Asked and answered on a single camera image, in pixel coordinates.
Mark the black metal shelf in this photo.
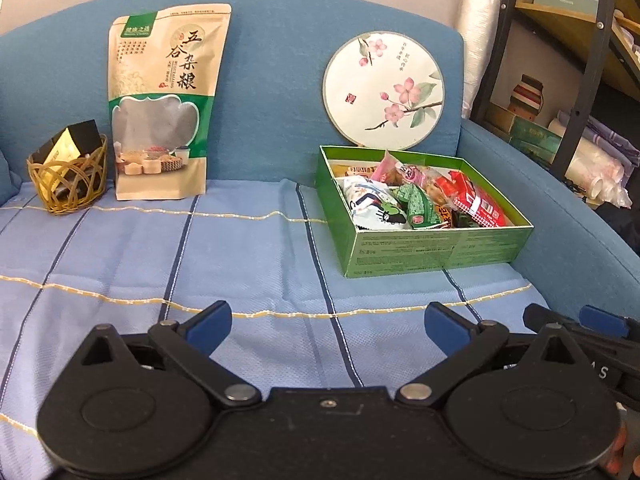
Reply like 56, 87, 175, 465
471, 0, 639, 180

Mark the large grain pouch bag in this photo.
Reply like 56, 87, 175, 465
107, 3, 232, 200

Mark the red biscuit packet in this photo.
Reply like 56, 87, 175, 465
435, 170, 508, 228

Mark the yellow woven basket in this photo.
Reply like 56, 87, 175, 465
26, 133, 107, 216

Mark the blue sofa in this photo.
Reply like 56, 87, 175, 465
1, 0, 639, 316

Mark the pink snack packet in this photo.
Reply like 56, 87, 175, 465
370, 151, 425, 188

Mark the white black snack packet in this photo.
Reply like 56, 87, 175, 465
337, 176, 409, 231

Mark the black gold box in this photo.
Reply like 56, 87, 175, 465
29, 119, 102, 176

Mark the striped ceramic vase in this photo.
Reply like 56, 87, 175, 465
508, 74, 544, 122

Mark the green box on shelf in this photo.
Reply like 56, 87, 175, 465
485, 103, 561, 164

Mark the clear plastic roll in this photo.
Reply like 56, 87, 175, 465
454, 0, 500, 118

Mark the blue cushion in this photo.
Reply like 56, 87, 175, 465
0, 152, 22, 205

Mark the green snack packet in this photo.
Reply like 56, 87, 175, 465
392, 183, 442, 229

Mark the green cardboard box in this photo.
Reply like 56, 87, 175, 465
316, 145, 534, 278

